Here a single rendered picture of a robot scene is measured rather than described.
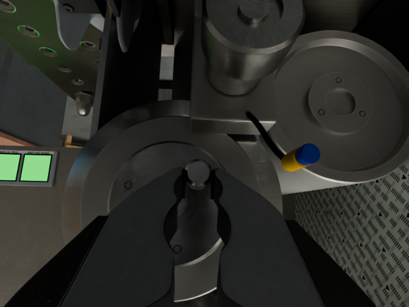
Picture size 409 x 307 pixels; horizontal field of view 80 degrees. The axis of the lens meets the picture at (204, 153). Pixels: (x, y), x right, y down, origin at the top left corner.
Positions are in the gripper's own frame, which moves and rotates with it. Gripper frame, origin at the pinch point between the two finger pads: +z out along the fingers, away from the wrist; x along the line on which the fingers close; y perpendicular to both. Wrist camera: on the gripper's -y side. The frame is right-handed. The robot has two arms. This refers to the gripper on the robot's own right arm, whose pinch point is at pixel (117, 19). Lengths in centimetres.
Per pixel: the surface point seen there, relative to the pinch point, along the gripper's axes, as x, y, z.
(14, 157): -28.3, 7.6, 29.3
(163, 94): -28, -91, 206
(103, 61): 0.1, 5.5, -2.0
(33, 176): -24.1, 11.3, 29.3
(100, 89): 0.1, 7.9, -2.0
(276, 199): 13.0, 15.7, -2.5
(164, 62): -24, -109, 178
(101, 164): 1.4, 13.7, -3.5
